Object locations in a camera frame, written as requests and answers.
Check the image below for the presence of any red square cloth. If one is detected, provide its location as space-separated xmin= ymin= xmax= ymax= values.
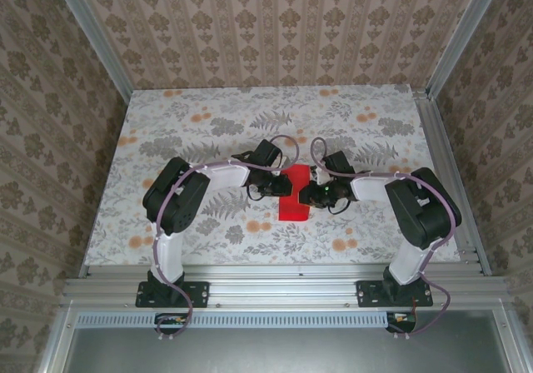
xmin=277 ymin=164 xmax=314 ymax=223

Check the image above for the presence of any grey sheet metal panel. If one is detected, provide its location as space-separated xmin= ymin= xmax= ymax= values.
xmin=62 ymin=310 xmax=516 ymax=373

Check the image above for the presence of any floral patterned table cover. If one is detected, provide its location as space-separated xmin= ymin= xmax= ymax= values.
xmin=82 ymin=84 xmax=464 ymax=267

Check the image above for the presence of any long aluminium base rail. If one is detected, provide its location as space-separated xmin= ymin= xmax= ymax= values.
xmin=61 ymin=263 xmax=510 ymax=310

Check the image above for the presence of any aluminium table edge rail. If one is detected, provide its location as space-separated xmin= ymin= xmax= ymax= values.
xmin=411 ymin=91 xmax=493 ymax=277

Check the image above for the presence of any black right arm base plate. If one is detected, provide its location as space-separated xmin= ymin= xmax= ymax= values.
xmin=356 ymin=279 xmax=434 ymax=309

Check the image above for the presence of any grey slotted cable duct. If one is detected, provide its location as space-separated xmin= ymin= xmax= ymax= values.
xmin=76 ymin=311 xmax=388 ymax=329

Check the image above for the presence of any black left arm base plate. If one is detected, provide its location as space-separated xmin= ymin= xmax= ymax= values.
xmin=136 ymin=280 xmax=209 ymax=309

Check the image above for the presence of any black cable junction box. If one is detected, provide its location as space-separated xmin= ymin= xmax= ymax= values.
xmin=385 ymin=311 xmax=417 ymax=335
xmin=154 ymin=312 xmax=189 ymax=335

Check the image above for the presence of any aluminium frame post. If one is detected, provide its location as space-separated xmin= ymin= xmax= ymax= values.
xmin=48 ymin=0 xmax=133 ymax=104
xmin=425 ymin=0 xmax=510 ymax=100

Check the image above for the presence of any aluminium frame bar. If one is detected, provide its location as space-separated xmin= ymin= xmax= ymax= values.
xmin=493 ymin=301 xmax=533 ymax=373
xmin=37 ymin=300 xmax=80 ymax=373

